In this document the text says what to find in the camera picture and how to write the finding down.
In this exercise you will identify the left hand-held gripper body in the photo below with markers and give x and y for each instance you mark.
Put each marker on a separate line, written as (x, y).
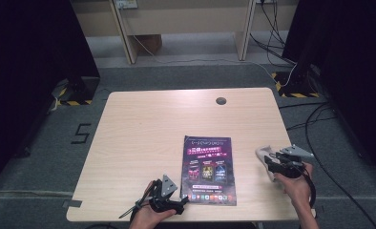
(165, 197)

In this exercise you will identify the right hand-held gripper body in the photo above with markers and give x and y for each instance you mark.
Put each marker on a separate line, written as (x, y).
(291, 167)

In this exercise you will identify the white textured cloth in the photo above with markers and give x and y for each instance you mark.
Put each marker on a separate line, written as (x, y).
(261, 152)

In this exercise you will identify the glossy magazine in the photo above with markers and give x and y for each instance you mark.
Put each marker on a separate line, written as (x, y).
(208, 171)

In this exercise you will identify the person's right hand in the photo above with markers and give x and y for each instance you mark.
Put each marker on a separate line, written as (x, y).
(297, 191)

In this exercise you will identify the person's left hand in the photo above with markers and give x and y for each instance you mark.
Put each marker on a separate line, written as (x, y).
(144, 219)

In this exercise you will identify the stand base with hazard tape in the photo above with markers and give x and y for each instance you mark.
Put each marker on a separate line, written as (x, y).
(286, 86)
(79, 93)

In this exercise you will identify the black curtain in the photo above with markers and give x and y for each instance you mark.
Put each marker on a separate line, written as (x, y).
(24, 79)
(361, 63)

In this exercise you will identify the brown cardboard box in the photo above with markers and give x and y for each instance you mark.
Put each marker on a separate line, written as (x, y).
(151, 43)

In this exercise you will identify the beige desk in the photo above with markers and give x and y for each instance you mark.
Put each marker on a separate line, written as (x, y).
(189, 19)

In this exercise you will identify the white power socket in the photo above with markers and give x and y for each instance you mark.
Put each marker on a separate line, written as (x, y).
(126, 4)

